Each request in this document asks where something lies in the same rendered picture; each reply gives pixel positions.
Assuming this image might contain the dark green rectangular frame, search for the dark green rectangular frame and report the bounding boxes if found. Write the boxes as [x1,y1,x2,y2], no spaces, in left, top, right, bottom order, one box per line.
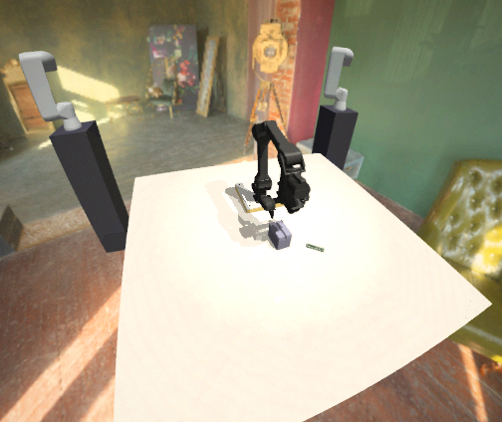
[307,243,325,252]

